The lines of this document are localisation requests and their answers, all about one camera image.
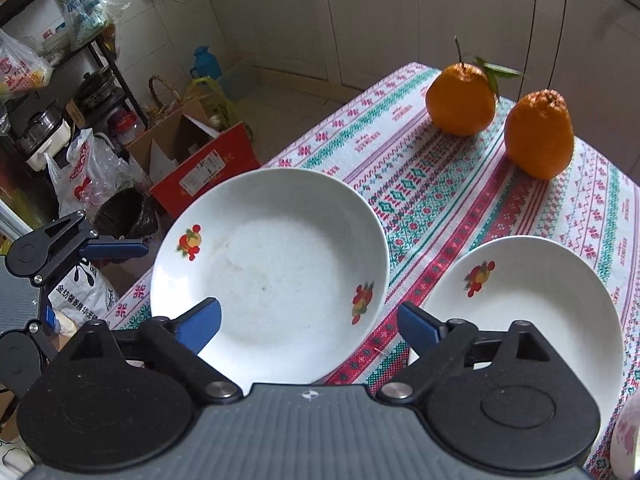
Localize white kitchen cabinets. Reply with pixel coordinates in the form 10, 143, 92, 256
210, 0, 639, 177

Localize black trash bin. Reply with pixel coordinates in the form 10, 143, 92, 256
93, 188, 158, 240

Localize patterned tablecloth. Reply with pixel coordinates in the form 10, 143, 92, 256
127, 64, 639, 479

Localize blue kettle on floor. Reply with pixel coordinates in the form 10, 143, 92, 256
190, 46, 222, 80

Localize orange with leaf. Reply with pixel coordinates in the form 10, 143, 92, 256
425, 37, 523, 138

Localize red cardboard box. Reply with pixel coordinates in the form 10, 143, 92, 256
127, 99, 260, 218

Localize white plate fruit decal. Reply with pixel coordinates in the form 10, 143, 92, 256
150, 168, 390, 389

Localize orange without leaf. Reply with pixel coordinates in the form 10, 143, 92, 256
504, 89, 575, 181

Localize pink floral bowl far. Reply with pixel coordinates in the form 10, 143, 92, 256
610, 391, 640, 479

